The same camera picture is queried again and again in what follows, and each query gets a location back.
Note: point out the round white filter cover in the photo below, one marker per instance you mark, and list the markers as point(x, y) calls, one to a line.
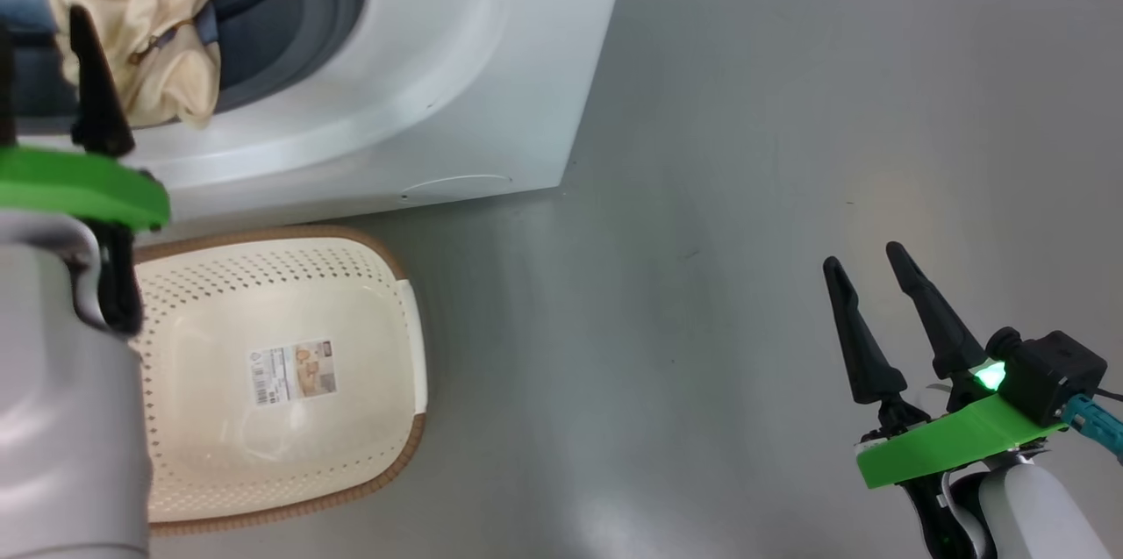
point(456, 180)

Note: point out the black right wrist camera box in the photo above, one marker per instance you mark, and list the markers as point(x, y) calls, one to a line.
point(1048, 370)

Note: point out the cream perforated laundry basket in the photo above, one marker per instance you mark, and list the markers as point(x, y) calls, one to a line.
point(219, 296)

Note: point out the paper basket label sticker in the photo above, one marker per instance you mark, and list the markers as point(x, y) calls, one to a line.
point(294, 373)

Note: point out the white front-load washing machine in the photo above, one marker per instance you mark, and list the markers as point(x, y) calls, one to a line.
point(439, 85)

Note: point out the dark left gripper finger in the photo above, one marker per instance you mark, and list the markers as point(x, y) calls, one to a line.
point(98, 103)
point(7, 85)

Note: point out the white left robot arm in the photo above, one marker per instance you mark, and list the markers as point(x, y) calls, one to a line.
point(61, 419)

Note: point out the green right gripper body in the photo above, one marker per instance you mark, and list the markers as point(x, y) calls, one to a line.
point(956, 440)

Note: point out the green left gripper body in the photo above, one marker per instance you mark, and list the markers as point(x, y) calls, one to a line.
point(79, 186)

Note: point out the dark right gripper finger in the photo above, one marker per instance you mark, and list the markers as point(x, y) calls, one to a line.
point(939, 318)
point(864, 348)

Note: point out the cream garment with black print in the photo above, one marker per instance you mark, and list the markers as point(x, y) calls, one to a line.
point(149, 6)

